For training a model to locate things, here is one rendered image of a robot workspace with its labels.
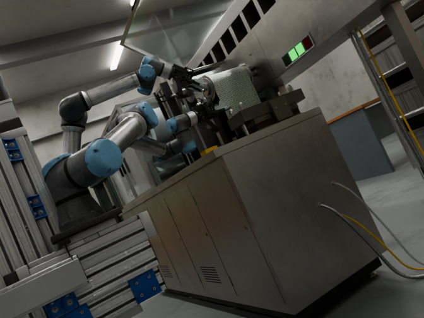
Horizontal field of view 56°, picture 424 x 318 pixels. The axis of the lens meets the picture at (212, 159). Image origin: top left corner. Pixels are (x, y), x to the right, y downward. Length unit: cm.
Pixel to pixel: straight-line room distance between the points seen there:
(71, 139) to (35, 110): 759
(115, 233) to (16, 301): 34
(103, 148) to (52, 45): 605
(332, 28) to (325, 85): 1061
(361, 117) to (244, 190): 363
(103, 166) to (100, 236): 23
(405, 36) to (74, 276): 155
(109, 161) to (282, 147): 93
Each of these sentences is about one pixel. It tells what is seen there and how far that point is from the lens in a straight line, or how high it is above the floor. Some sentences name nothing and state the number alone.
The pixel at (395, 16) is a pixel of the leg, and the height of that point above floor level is 108.
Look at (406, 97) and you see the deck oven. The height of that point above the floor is 75.
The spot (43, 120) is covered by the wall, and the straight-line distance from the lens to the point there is 955.
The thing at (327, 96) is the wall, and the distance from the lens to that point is 1243.
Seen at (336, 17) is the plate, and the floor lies 119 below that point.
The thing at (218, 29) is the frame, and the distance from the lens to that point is 264.
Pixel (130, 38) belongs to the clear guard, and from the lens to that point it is 314.
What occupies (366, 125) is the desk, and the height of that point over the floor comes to 63.
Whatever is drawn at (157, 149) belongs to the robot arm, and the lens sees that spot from 196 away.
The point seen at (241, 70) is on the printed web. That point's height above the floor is 127.
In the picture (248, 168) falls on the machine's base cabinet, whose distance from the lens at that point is 183.
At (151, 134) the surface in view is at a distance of 310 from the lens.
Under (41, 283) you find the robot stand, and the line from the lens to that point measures 123.
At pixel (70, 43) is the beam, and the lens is 734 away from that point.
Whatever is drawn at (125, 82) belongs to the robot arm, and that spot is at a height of 137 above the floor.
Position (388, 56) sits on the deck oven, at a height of 114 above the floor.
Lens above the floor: 76
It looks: 3 degrees up
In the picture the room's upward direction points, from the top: 25 degrees counter-clockwise
